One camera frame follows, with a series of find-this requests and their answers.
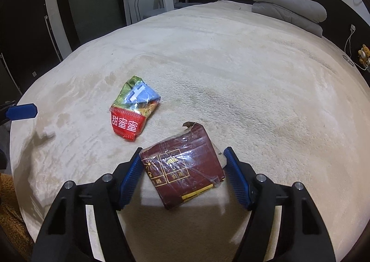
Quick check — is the red green snack bag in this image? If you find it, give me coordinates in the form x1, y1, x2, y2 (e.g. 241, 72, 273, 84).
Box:
110, 75, 160, 141

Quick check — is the dark red box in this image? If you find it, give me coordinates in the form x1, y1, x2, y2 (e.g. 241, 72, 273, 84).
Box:
139, 122, 225, 210

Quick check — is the brown fuzzy rug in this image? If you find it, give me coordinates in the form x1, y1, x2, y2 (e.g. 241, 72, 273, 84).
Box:
1, 174, 34, 261

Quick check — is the beige bed blanket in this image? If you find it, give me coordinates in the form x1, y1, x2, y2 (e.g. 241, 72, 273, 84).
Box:
10, 1, 369, 259

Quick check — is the white chair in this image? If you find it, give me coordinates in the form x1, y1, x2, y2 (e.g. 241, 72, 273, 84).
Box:
135, 0, 203, 22

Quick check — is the brown teddy bear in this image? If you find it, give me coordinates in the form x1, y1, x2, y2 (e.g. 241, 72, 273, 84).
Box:
358, 44, 370, 67

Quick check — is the grey folded duvet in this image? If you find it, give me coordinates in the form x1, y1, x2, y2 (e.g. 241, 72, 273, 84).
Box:
251, 0, 327, 37

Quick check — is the white charger cable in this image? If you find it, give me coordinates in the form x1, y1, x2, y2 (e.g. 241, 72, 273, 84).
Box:
344, 24, 370, 74

